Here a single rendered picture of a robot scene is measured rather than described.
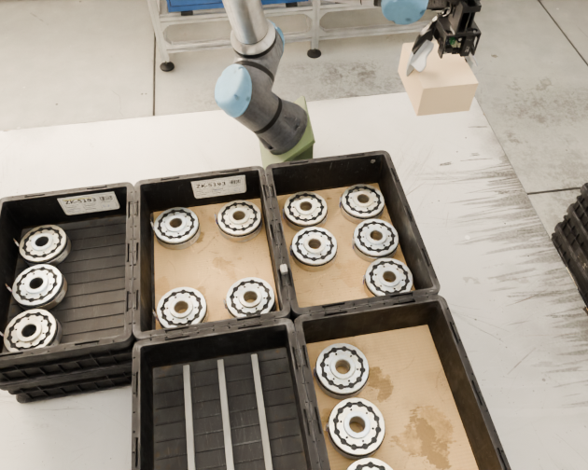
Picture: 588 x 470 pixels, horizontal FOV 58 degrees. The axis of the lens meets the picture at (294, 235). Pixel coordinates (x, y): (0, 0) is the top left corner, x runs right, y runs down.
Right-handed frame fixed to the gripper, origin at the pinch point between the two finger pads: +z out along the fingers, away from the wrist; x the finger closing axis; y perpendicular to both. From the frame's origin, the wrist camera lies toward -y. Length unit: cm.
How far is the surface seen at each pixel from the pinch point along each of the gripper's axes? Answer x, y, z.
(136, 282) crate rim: -69, 35, 17
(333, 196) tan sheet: -23.7, 10.7, 26.7
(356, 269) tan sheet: -22.7, 32.3, 26.6
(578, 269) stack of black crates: 68, 9, 84
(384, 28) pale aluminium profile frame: 41, -161, 97
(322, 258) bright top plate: -30.1, 30.3, 23.8
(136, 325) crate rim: -68, 45, 17
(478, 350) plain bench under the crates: 3, 50, 39
